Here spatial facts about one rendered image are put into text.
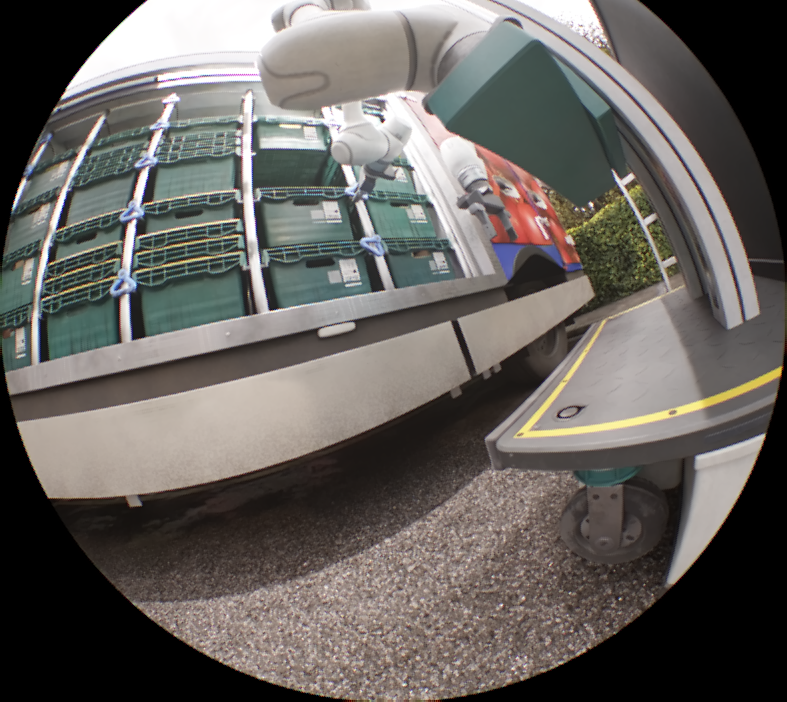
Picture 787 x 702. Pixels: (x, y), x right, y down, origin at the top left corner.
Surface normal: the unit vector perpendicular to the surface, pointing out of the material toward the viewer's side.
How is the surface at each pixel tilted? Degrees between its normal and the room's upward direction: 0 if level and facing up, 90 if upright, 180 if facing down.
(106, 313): 94
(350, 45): 142
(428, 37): 137
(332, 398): 90
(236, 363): 90
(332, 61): 155
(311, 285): 91
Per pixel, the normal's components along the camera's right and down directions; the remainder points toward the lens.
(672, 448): -0.80, 0.17
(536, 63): 0.32, 0.93
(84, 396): 0.47, -0.33
